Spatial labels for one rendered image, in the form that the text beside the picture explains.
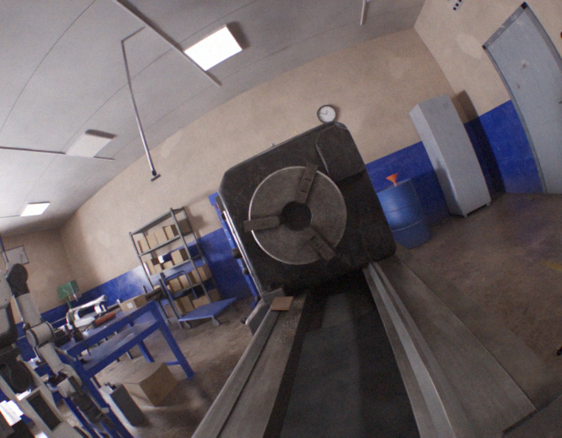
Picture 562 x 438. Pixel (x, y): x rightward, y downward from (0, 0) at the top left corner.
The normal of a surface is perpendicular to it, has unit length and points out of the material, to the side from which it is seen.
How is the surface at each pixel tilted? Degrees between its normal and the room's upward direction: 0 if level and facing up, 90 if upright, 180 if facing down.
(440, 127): 90
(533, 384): 0
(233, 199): 90
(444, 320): 0
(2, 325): 90
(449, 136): 90
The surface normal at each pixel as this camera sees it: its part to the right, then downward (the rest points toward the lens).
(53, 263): 0.90, -0.39
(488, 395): -0.39, -0.92
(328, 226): -0.19, 0.09
